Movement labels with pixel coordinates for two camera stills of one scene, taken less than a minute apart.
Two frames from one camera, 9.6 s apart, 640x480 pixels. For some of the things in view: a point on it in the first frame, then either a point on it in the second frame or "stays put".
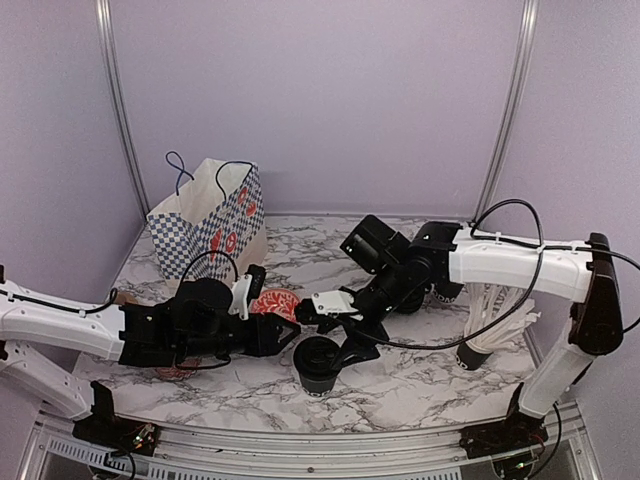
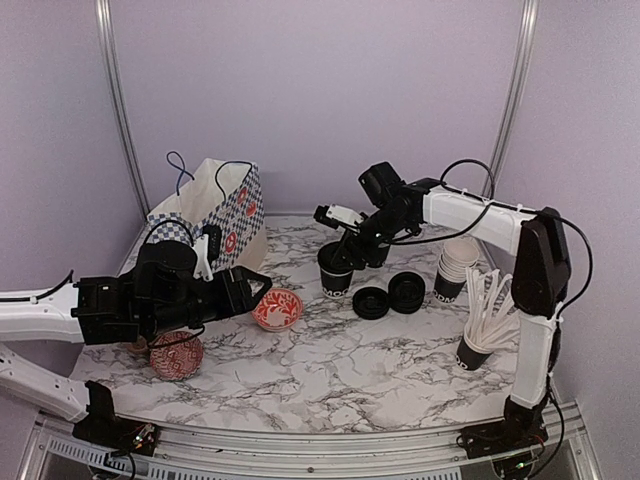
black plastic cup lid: x=314 y=357 to x=325 y=256
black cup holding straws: x=469 y=358 stays put
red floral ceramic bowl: x=277 y=301 stays put
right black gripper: x=357 y=343 to x=348 y=246
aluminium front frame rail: x=206 y=454 stays put
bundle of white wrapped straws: x=485 y=302 stays put
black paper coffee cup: x=313 y=358 to x=336 y=280
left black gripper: x=266 y=328 to x=243 y=302
